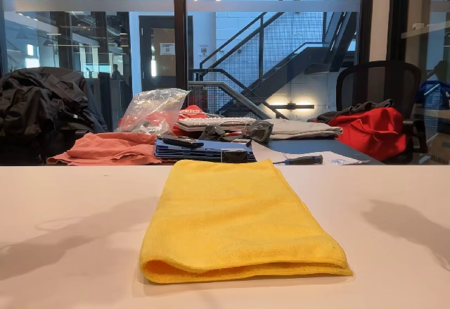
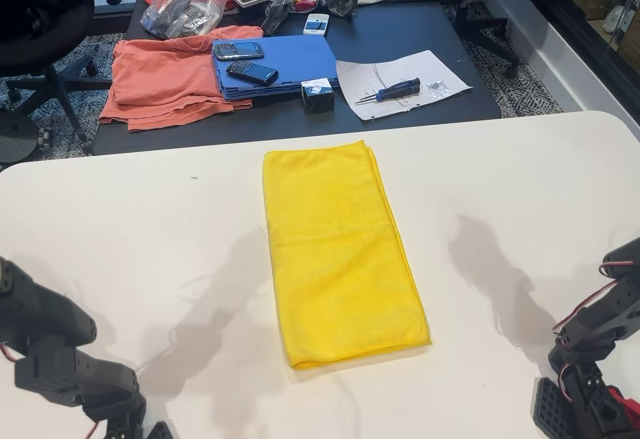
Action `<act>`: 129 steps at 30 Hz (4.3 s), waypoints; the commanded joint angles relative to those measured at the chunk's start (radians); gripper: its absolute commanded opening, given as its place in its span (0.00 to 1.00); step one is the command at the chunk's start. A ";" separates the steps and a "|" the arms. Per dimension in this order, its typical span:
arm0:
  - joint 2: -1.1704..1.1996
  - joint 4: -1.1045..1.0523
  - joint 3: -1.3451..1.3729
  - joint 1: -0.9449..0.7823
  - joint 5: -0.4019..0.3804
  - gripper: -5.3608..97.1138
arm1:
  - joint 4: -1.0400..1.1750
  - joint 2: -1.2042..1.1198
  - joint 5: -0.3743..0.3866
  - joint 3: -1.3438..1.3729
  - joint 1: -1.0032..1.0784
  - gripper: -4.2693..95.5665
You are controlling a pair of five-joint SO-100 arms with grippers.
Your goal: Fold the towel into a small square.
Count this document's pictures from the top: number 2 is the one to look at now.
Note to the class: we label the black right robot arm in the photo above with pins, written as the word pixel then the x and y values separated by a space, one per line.
pixel 600 309

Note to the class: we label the black office chair with jacket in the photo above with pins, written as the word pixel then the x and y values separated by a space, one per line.
pixel 60 89

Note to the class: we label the small clear bag of screws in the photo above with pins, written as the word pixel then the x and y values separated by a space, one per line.
pixel 437 87

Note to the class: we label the black mesh office chair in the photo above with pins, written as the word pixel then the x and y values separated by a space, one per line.
pixel 487 29

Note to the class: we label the salmon orange shirt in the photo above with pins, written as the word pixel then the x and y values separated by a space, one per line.
pixel 160 79

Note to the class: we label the black screwdriver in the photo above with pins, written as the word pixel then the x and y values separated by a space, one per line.
pixel 400 89

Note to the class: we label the small white flat device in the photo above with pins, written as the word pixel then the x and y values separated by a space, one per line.
pixel 316 24

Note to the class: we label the small red packet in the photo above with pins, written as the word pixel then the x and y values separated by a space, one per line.
pixel 306 5

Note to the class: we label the small black box blue label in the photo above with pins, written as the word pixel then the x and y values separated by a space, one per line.
pixel 317 101

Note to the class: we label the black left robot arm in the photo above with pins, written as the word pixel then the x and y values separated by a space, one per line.
pixel 45 319

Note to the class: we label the blue plastic folder stack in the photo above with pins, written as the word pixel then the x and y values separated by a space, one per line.
pixel 300 59

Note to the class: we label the black jacket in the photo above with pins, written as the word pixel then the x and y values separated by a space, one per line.
pixel 30 9

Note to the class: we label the small white rounded object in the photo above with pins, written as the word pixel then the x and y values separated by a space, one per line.
pixel 614 18

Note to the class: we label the yellow microfiber towel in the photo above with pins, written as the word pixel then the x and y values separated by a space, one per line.
pixel 340 259

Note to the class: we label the dark rectangular table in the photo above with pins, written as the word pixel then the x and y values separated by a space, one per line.
pixel 400 29

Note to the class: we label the white lined paper sheet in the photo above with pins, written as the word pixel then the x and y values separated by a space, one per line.
pixel 440 66

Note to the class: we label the silver-trimmed black keypad phone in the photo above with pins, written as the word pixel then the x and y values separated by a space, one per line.
pixel 237 51

